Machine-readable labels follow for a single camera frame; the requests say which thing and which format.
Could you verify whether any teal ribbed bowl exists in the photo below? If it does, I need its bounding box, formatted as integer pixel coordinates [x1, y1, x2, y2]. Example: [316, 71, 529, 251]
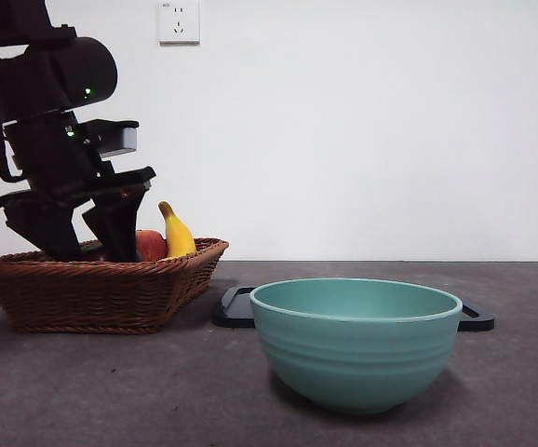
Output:
[249, 278, 464, 415]

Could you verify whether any red yellow apple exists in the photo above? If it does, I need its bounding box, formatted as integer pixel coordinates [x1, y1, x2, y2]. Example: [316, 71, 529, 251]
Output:
[134, 228, 168, 262]

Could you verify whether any yellow banana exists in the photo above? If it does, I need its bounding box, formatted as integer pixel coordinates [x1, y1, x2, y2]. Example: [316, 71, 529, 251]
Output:
[157, 200, 198, 260]

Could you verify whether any brown wicker basket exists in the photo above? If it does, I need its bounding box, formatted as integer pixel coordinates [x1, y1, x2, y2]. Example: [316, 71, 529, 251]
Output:
[0, 237, 230, 334]

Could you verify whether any black rectangular tray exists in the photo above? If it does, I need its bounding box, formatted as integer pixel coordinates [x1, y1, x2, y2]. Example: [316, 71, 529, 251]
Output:
[211, 286, 496, 332]

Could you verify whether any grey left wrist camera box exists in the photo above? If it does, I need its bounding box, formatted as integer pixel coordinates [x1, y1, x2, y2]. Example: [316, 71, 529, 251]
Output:
[95, 119, 140, 157]

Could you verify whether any white wall power socket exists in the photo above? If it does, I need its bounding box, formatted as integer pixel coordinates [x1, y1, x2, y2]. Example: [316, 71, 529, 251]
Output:
[158, 0, 201, 47]

